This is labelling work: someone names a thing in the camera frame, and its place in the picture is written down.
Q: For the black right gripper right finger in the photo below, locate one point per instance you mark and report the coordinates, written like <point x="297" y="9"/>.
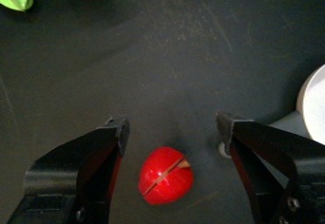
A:
<point x="274" y="158"/>

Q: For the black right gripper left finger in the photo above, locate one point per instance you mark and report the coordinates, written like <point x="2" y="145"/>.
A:
<point x="69" y="167"/>

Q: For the white plate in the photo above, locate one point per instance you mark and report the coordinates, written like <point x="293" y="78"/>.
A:
<point x="313" y="104"/>

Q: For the red toy tomato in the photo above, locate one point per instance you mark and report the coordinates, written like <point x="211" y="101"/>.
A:
<point x="164" y="175"/>

